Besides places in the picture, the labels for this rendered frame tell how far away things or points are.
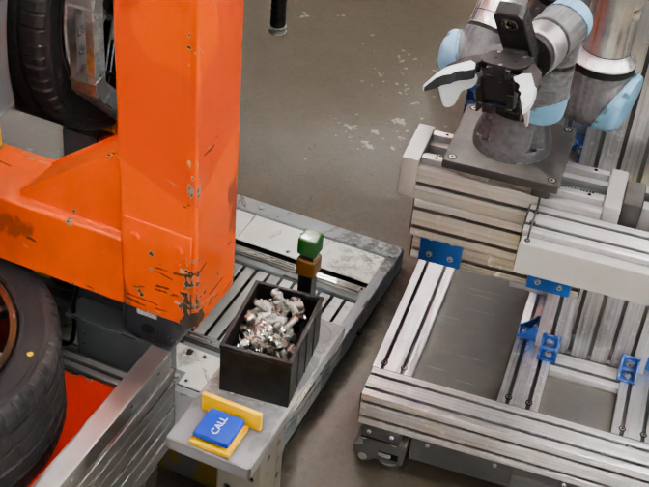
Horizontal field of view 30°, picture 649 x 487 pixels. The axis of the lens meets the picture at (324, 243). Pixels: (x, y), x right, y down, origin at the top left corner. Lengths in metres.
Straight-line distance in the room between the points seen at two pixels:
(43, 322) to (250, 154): 1.50
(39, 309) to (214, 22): 0.72
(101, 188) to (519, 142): 0.78
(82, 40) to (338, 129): 1.48
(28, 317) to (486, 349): 1.05
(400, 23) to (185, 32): 2.63
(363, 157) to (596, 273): 1.59
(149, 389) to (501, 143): 0.84
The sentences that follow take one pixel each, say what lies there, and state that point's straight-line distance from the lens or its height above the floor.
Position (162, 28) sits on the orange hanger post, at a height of 1.14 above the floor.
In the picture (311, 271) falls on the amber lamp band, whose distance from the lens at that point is 2.35.
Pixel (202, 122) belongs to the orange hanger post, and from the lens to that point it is 2.04.
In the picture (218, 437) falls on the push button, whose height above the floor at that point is 0.48.
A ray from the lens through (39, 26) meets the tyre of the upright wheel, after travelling 2.50.
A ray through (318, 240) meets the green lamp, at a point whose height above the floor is 0.66.
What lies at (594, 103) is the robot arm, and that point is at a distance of 2.20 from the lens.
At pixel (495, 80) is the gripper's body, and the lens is 1.75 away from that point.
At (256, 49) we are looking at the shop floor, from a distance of 4.29.
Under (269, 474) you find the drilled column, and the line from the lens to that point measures 2.43.
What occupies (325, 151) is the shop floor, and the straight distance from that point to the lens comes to 3.76.
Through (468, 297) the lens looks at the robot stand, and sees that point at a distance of 2.94.
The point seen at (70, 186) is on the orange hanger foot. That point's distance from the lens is 2.30.
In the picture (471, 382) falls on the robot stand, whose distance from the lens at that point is 2.72.
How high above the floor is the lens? 2.07
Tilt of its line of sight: 38 degrees down
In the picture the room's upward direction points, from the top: 5 degrees clockwise
